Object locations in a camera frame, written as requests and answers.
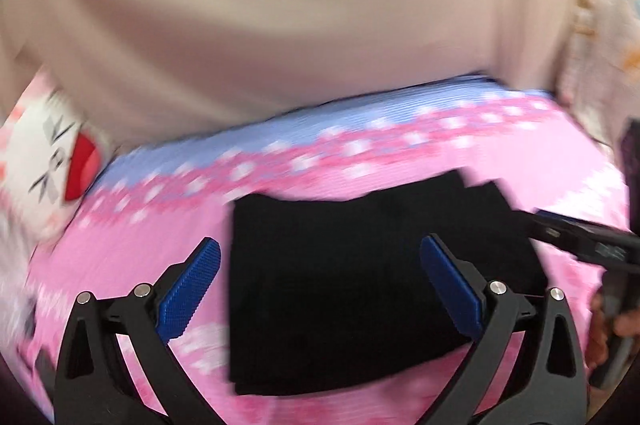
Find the person's right hand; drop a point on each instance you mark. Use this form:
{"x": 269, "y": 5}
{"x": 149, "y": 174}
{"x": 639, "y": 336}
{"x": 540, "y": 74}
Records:
{"x": 597, "y": 335}

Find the white cartoon face pillow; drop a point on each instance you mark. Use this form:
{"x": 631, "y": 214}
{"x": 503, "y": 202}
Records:
{"x": 50, "y": 165}

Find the black pants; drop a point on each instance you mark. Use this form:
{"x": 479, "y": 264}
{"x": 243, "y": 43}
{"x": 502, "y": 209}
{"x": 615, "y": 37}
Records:
{"x": 325, "y": 280}

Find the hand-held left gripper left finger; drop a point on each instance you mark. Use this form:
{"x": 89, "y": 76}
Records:
{"x": 192, "y": 285}

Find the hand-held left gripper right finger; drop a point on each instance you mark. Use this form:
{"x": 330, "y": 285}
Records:
{"x": 450, "y": 287}

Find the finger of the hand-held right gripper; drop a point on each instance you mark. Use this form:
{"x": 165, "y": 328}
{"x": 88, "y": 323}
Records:
{"x": 585, "y": 240}

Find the beige cloth cover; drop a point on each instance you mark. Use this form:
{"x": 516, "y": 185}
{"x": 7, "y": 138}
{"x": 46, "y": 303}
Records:
{"x": 275, "y": 5}

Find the pale floral quilt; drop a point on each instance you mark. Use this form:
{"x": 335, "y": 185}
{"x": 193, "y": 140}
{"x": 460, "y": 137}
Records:
{"x": 600, "y": 55}

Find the pink floral bed sheet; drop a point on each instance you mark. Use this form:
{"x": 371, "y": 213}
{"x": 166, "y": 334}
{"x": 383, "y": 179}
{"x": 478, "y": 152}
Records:
{"x": 150, "y": 215}

